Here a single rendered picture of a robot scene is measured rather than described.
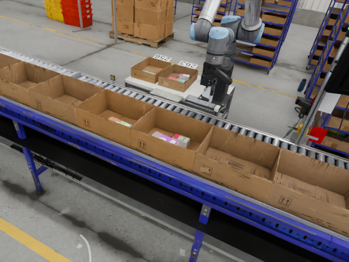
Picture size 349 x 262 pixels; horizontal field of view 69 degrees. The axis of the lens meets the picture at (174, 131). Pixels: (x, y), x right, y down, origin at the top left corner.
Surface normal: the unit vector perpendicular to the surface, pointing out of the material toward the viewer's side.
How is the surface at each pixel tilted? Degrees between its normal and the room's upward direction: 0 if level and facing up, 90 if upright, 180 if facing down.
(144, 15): 90
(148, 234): 0
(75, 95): 90
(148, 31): 90
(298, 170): 89
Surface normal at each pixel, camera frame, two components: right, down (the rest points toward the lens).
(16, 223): 0.10, -0.80
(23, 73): 0.89, 0.33
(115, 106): -0.43, 0.49
